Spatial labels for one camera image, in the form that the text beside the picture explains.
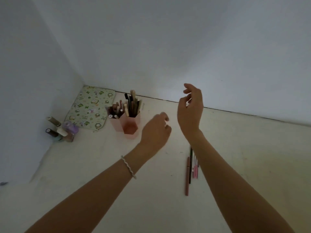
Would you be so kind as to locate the person's left hand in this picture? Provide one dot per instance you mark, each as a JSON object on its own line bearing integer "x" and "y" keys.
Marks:
{"x": 153, "y": 133}

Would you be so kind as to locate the person's right hand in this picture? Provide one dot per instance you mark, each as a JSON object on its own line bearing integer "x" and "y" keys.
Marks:
{"x": 190, "y": 114}

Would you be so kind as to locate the person's left thumb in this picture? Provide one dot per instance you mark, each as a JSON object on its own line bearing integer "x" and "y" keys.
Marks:
{"x": 168, "y": 130}

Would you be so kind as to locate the person's right thumb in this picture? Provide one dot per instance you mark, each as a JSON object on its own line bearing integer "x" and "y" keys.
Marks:
{"x": 188, "y": 101}

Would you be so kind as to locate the person's left forearm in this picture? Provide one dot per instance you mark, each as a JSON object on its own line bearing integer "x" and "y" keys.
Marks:
{"x": 87, "y": 194}

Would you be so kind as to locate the person's right forearm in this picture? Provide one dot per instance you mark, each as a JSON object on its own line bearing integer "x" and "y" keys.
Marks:
{"x": 233, "y": 191}

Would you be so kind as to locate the pink hexagonal pen holder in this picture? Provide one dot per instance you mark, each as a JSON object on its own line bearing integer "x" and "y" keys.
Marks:
{"x": 130, "y": 124}

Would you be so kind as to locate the black makeup pencil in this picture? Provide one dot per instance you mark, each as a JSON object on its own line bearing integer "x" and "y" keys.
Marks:
{"x": 190, "y": 164}

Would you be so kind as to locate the pink and white pen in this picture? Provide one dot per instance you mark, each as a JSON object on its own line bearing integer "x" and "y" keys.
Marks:
{"x": 194, "y": 167}

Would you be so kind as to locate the bunch of makeup pencils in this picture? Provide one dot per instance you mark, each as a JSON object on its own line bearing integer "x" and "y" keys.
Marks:
{"x": 130, "y": 104}

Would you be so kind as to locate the dusty pink makeup pencil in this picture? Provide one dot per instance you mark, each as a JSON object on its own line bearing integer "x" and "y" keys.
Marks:
{"x": 187, "y": 177}

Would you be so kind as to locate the green cartoon print pouch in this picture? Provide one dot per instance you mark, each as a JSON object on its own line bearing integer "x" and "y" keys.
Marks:
{"x": 88, "y": 107}

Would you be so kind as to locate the purple cap pink bottle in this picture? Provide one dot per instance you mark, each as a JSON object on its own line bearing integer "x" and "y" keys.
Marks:
{"x": 70, "y": 130}

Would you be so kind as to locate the white cap mint bottle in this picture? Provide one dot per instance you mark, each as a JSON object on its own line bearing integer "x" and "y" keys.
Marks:
{"x": 61, "y": 133}

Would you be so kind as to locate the gold cap nail polish bottle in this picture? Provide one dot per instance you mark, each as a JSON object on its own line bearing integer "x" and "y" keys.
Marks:
{"x": 54, "y": 121}

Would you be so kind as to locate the dark cap nail polish bottle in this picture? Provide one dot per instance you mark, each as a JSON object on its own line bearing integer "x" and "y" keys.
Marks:
{"x": 51, "y": 132}

